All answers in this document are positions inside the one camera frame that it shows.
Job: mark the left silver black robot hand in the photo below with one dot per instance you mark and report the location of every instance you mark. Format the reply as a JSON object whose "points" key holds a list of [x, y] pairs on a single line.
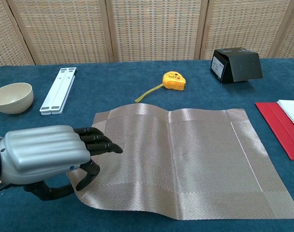
{"points": [[45, 152]]}

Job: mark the yellow tape measure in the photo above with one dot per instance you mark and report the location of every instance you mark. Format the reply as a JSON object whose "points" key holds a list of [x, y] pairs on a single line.
{"points": [[174, 82]]}

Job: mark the black product box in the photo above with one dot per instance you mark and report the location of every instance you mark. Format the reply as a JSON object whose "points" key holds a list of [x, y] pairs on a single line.
{"points": [[243, 67]]}

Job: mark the red folder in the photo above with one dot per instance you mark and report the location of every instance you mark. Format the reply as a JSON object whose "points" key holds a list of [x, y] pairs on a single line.
{"points": [[280, 125]]}

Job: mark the white spiral notebook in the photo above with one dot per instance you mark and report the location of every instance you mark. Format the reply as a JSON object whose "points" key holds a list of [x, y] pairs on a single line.
{"points": [[293, 112]]}

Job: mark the woven bamboo folding screen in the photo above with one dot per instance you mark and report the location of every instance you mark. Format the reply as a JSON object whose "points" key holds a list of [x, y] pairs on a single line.
{"points": [[149, 29]]}

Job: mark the white folding laptop stand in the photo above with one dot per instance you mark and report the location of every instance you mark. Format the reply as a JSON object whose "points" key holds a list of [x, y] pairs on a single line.
{"points": [[58, 91]]}

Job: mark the beige woven placemat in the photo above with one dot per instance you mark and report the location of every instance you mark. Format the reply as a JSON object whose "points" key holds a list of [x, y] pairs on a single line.
{"points": [[185, 157]]}

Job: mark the white bowl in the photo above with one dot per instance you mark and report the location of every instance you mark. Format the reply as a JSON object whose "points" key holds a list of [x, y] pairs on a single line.
{"points": [[12, 99]]}

